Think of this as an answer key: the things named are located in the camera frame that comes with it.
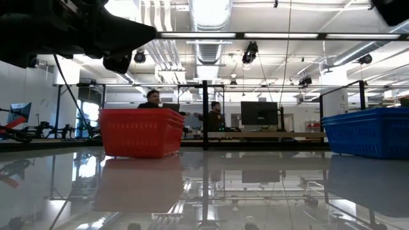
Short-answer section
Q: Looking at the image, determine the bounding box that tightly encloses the black metal shelf frame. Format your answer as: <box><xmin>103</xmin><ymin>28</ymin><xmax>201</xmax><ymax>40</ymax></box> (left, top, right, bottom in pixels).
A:
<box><xmin>177</xmin><ymin>79</ymin><xmax>367</xmax><ymax>151</ymax></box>

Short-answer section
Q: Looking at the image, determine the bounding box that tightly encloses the red plastic basket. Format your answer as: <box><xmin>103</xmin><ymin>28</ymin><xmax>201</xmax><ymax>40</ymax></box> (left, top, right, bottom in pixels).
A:
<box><xmin>99</xmin><ymin>112</ymin><xmax>185</xmax><ymax>120</ymax></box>
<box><xmin>98</xmin><ymin>108</ymin><xmax>185</xmax><ymax>116</ymax></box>
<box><xmin>99</xmin><ymin>115</ymin><xmax>185</xmax><ymax>159</ymax></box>

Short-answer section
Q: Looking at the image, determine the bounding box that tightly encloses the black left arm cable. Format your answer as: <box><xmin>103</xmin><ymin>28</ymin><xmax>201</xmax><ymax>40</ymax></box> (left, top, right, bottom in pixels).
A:
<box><xmin>52</xmin><ymin>53</ymin><xmax>96</xmax><ymax>140</ymax></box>

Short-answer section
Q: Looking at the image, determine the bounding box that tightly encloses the thin hanging cable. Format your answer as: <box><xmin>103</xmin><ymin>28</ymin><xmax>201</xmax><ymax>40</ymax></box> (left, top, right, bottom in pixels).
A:
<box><xmin>279</xmin><ymin>0</ymin><xmax>293</xmax><ymax>108</ymax></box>

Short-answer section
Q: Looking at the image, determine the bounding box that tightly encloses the red bar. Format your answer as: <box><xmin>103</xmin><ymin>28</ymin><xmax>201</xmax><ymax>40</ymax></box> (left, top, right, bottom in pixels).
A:
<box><xmin>0</xmin><ymin>116</ymin><xmax>28</xmax><ymax>135</ymax></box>

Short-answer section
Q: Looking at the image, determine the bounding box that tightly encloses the black monitor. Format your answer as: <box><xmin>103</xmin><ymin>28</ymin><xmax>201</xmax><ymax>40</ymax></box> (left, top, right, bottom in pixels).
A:
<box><xmin>240</xmin><ymin>101</ymin><xmax>279</xmax><ymax>127</ymax></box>

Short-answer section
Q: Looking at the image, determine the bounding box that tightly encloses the black background frame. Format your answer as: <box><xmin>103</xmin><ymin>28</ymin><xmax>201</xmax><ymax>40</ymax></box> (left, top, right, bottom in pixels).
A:
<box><xmin>52</xmin><ymin>82</ymin><xmax>107</xmax><ymax>139</ymax></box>

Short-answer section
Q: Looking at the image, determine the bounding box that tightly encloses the silver ceiling duct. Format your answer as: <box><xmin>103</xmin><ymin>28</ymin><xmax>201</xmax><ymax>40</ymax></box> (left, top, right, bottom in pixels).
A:
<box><xmin>188</xmin><ymin>0</ymin><xmax>233</xmax><ymax>82</ymax></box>

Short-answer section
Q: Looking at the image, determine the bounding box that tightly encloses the monitor with blue screen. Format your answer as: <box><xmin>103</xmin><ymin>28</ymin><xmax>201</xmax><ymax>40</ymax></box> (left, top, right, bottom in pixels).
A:
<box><xmin>7</xmin><ymin>102</ymin><xmax>33</xmax><ymax>126</ymax></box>

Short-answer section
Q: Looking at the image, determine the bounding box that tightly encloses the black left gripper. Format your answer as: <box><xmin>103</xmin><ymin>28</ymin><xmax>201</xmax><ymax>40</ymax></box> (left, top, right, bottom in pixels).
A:
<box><xmin>79</xmin><ymin>0</ymin><xmax>158</xmax><ymax>75</ymax></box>

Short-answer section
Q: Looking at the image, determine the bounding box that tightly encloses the black aluminium rig frame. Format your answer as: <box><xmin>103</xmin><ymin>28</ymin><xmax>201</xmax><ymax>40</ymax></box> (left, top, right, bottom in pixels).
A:
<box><xmin>0</xmin><ymin>31</ymin><xmax>409</xmax><ymax>151</ymax></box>

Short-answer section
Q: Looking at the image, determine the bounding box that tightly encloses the blue plastic basket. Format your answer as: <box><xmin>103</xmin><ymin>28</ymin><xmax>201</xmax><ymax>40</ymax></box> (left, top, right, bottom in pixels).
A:
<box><xmin>322</xmin><ymin>116</ymin><xmax>409</xmax><ymax>160</ymax></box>
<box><xmin>321</xmin><ymin>111</ymin><xmax>409</xmax><ymax>126</ymax></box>
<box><xmin>321</xmin><ymin>107</ymin><xmax>409</xmax><ymax>120</ymax></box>

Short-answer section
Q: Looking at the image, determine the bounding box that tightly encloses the dark laptop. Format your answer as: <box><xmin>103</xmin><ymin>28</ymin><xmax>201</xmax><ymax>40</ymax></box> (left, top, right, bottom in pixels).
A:
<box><xmin>162</xmin><ymin>102</ymin><xmax>181</xmax><ymax>113</ymax></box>

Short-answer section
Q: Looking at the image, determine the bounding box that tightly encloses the person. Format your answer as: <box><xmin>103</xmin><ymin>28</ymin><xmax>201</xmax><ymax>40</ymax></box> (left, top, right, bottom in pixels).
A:
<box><xmin>195</xmin><ymin>101</ymin><xmax>226</xmax><ymax>133</ymax></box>
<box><xmin>137</xmin><ymin>89</ymin><xmax>162</xmax><ymax>110</ymax></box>

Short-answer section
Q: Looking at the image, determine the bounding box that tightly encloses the white glossy table mat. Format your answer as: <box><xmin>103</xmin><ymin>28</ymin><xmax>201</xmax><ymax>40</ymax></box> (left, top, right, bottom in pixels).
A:
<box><xmin>0</xmin><ymin>148</ymin><xmax>409</xmax><ymax>230</ymax></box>

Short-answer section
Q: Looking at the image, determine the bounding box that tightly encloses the black background equipment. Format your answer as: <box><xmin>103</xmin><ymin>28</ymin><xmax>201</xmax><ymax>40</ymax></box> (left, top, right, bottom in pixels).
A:
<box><xmin>24</xmin><ymin>121</ymin><xmax>96</xmax><ymax>139</ymax></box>

